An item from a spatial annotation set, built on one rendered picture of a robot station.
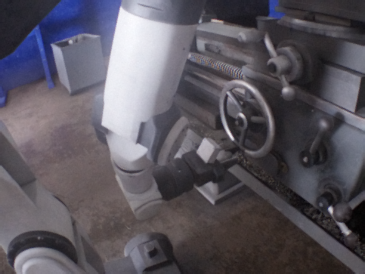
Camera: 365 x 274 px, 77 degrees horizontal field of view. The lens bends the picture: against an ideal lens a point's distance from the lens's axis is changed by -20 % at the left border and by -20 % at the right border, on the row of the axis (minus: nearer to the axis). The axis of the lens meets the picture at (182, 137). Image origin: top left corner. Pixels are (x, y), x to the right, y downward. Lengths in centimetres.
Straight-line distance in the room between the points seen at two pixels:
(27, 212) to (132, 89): 29
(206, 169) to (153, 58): 42
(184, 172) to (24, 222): 37
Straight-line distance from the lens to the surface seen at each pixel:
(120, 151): 41
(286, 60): 55
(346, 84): 56
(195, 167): 66
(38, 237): 50
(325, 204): 66
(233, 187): 147
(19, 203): 47
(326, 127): 53
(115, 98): 33
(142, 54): 29
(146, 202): 56
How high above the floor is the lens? 103
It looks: 32 degrees down
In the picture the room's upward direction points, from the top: 6 degrees counter-clockwise
